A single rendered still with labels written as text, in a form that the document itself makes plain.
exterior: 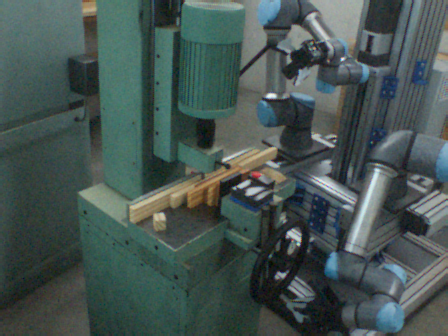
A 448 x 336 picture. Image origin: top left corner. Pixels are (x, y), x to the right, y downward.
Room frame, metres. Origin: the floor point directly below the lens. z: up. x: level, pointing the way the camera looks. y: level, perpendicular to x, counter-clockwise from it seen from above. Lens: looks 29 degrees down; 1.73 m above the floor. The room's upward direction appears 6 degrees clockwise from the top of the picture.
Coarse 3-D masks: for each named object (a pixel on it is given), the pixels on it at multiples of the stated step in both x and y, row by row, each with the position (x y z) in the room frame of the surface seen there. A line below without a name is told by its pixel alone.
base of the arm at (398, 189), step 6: (396, 180) 1.59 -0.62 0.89; (402, 180) 1.60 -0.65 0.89; (390, 186) 1.58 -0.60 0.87; (396, 186) 1.58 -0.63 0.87; (402, 186) 1.59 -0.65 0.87; (390, 192) 1.58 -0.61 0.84; (396, 192) 1.58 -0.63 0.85; (402, 192) 1.59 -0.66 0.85; (390, 198) 1.57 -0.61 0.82; (396, 198) 1.58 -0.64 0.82
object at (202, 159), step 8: (192, 136) 1.42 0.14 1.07; (184, 144) 1.36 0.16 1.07; (192, 144) 1.36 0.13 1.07; (184, 152) 1.36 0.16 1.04; (192, 152) 1.34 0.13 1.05; (200, 152) 1.32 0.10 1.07; (208, 152) 1.32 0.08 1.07; (216, 152) 1.33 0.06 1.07; (184, 160) 1.36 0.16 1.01; (192, 160) 1.34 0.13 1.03; (200, 160) 1.32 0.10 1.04; (208, 160) 1.30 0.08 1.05; (200, 168) 1.32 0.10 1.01; (208, 168) 1.30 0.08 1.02; (216, 168) 1.33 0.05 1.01
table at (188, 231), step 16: (288, 176) 1.52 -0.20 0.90; (288, 192) 1.47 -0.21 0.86; (176, 208) 1.25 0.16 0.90; (192, 208) 1.26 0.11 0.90; (208, 208) 1.26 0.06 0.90; (128, 224) 1.16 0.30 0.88; (144, 224) 1.14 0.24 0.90; (176, 224) 1.16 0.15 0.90; (192, 224) 1.17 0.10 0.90; (208, 224) 1.18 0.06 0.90; (224, 224) 1.20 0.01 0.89; (144, 240) 1.11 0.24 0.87; (160, 240) 1.08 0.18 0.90; (176, 240) 1.08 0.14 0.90; (192, 240) 1.09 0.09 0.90; (208, 240) 1.14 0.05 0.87; (240, 240) 1.16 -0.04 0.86; (256, 240) 1.17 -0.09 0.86; (160, 256) 1.07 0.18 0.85; (176, 256) 1.04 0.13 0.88
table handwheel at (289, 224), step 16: (288, 224) 1.14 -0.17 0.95; (304, 224) 1.20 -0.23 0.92; (272, 240) 1.08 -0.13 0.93; (304, 240) 1.24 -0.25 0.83; (272, 256) 1.14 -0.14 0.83; (288, 256) 1.14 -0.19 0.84; (304, 256) 1.24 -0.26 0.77; (256, 272) 1.04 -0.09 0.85; (272, 272) 1.12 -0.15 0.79; (288, 272) 1.21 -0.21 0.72; (256, 288) 1.03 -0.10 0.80
